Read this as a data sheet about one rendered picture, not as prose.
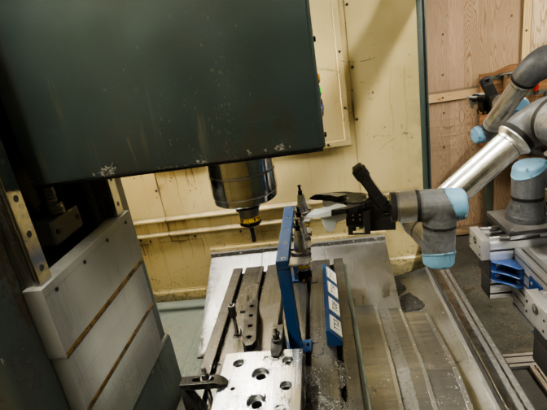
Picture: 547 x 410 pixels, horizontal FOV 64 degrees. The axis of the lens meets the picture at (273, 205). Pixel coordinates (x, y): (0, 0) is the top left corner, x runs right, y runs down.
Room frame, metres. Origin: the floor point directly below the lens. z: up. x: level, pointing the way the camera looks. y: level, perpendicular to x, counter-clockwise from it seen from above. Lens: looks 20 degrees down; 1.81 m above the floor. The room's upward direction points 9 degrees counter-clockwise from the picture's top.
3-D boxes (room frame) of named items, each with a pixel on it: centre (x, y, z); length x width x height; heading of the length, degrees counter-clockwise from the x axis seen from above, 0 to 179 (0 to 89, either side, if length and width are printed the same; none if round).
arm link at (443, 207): (0.92, -0.38, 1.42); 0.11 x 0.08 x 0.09; 79
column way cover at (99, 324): (1.07, 0.50, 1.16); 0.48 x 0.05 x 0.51; 172
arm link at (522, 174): (1.56, -0.99, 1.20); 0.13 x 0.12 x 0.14; 97
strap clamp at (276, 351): (1.09, 0.05, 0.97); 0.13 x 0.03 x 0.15; 172
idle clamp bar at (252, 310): (1.27, 0.14, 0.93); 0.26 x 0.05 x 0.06; 177
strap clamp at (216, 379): (0.96, 0.26, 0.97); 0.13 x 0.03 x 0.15; 82
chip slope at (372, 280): (1.65, -0.03, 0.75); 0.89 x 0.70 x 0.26; 82
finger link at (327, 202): (1.02, -0.14, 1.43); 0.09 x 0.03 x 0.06; 51
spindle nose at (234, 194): (1.01, 0.06, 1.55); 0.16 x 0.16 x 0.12
